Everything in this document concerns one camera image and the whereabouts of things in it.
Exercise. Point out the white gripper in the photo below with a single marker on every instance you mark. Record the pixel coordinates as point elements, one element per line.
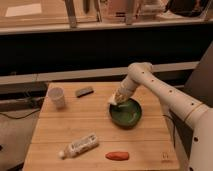
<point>125,90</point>

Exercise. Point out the white sponge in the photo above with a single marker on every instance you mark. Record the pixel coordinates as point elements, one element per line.
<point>112,100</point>

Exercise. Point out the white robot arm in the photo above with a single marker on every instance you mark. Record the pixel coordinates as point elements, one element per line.
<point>197,115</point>

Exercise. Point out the green ceramic bowl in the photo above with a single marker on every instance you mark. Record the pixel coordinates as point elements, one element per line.
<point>126,114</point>

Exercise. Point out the dark grey eraser block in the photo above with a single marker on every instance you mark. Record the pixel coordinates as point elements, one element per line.
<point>84,91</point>

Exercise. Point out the white plastic bottle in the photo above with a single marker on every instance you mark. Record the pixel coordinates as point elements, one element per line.
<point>79,146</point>

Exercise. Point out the white paper cup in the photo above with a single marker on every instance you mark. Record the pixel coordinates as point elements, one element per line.
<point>56,95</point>

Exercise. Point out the grey metal post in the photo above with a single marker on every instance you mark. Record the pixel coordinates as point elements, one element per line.
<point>71,13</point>

